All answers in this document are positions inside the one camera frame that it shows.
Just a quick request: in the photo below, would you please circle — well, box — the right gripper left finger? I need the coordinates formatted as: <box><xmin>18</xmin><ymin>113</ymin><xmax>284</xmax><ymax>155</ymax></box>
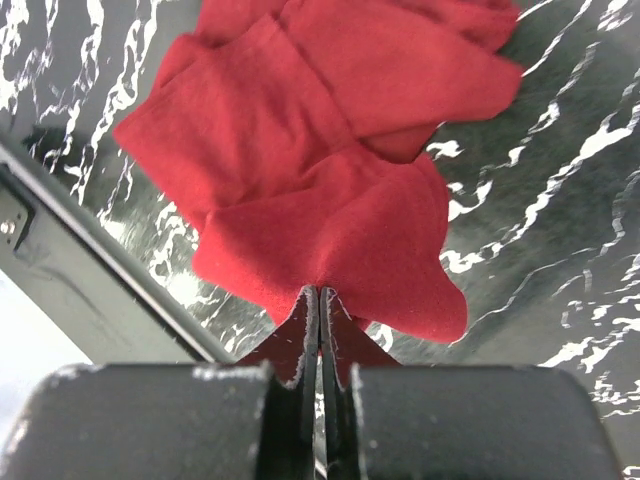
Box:
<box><xmin>259</xmin><ymin>286</ymin><xmax>319</xmax><ymax>479</ymax></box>

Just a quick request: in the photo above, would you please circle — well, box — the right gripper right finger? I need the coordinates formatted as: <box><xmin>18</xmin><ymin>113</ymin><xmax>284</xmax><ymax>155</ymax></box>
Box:
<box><xmin>319</xmin><ymin>288</ymin><xmax>358</xmax><ymax>479</ymax></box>

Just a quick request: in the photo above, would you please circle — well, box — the dark red t shirt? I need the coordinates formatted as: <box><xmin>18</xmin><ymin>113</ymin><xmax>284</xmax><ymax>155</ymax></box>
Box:
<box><xmin>112</xmin><ymin>0</ymin><xmax>524</xmax><ymax>389</ymax></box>

